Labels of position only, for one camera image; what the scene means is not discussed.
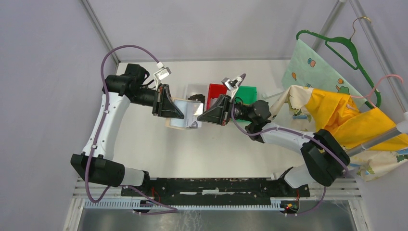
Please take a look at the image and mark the light green cartoon cloth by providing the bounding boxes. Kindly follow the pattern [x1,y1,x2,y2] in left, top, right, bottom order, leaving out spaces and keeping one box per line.
[281,39,373,107]

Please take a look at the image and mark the black VIP cards stack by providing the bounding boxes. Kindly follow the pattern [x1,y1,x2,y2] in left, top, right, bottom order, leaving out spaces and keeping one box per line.
[188,94,206,103]

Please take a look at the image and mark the green plastic bin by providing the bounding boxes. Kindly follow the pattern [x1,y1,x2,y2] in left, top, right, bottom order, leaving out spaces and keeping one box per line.
[234,86,257,110]

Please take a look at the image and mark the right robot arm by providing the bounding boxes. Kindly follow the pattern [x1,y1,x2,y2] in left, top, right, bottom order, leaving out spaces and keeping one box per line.
[198,95,350,196]

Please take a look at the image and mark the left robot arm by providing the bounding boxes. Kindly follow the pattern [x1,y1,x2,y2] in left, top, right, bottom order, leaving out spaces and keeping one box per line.
[70,63,185,196]

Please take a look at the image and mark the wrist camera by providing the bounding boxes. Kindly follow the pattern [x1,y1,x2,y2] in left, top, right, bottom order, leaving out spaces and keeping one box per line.
[153,62,171,89]
[221,73,246,102]

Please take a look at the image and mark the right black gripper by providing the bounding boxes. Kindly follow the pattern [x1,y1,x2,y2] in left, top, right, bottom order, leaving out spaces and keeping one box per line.
[197,94,255,126]

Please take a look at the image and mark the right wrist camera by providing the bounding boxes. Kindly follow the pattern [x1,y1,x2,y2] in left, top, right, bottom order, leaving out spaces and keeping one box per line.
[221,73,246,102]

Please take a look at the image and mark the aluminium rail frame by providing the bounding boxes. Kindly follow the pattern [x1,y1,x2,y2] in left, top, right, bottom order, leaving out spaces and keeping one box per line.
[72,179,362,200]

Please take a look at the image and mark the cream cartoon print cloth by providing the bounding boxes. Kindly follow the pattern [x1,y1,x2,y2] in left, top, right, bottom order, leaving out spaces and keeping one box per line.
[270,85,408,181]

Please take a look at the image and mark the green clothes hanger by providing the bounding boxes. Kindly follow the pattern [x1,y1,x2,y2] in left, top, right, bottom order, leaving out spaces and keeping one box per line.
[295,30,381,109]

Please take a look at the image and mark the red plastic bin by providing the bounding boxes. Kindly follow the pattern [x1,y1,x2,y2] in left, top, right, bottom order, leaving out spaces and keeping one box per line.
[206,83,227,109]

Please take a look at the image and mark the yellow cloth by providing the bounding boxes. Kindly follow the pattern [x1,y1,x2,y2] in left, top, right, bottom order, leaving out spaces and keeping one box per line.
[305,89,396,149]

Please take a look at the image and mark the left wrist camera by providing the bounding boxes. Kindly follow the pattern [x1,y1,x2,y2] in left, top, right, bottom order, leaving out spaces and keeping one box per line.
[153,62,171,89]

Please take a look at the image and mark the white slotted cable duct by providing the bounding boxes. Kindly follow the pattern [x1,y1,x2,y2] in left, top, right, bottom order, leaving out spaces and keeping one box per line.
[83,199,284,211]

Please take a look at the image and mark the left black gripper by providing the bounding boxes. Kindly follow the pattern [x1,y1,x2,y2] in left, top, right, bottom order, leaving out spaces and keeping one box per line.
[131,84,184,119]

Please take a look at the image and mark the white plastic bin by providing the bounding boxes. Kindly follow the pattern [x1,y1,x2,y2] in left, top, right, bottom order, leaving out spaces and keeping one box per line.
[183,84,208,100]

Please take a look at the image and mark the metal clothes rail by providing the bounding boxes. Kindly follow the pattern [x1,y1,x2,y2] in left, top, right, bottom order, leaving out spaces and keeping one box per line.
[346,112,408,157]

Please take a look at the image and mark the pink clothes hanger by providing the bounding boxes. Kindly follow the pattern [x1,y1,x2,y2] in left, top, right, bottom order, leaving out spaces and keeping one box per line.
[349,74,405,110]

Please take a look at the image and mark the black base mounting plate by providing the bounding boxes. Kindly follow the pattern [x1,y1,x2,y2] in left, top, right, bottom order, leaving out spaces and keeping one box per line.
[137,178,308,206]

